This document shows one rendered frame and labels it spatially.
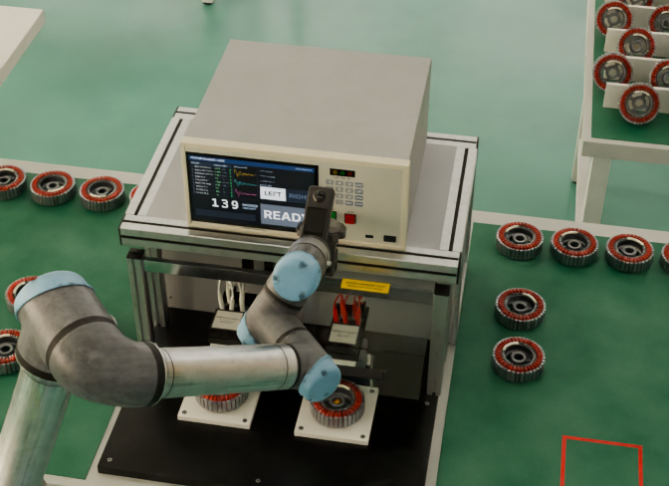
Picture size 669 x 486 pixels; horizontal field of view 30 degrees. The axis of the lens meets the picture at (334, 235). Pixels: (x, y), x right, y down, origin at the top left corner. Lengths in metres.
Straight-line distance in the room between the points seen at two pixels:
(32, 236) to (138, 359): 1.33
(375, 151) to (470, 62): 2.83
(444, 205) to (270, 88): 0.42
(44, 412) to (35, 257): 1.11
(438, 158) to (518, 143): 2.03
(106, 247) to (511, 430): 1.08
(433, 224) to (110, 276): 0.85
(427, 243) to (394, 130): 0.23
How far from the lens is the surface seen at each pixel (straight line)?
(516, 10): 5.54
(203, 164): 2.39
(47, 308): 1.87
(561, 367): 2.75
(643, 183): 4.58
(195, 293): 2.79
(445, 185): 2.60
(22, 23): 3.05
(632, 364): 2.79
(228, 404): 2.56
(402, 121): 2.42
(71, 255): 3.04
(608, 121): 3.52
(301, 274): 2.05
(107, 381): 1.81
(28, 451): 2.03
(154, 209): 2.55
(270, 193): 2.40
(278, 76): 2.56
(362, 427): 2.55
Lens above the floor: 2.68
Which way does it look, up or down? 39 degrees down
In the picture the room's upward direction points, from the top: straight up
